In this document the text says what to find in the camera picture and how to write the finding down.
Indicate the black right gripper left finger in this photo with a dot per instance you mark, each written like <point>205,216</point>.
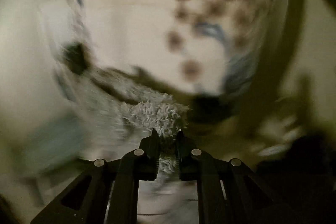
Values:
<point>106,192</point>

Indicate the grey fluffy pants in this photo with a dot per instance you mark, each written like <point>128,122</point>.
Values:
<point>117,112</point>

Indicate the floral cream bed blanket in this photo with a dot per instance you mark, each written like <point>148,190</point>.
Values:
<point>189,46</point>

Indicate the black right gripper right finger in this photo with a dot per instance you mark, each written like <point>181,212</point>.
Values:
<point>227,190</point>

